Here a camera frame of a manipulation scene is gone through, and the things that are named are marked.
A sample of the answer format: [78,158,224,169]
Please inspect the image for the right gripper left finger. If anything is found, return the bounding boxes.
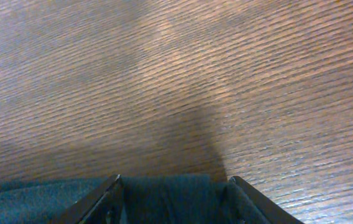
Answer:
[50,174,124,224]

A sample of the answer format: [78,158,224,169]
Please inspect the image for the dark green Nike t-shirt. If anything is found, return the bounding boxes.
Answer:
[0,175,268,224]

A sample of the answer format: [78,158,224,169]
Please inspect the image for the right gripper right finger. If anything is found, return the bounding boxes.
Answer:
[229,176,304,224]

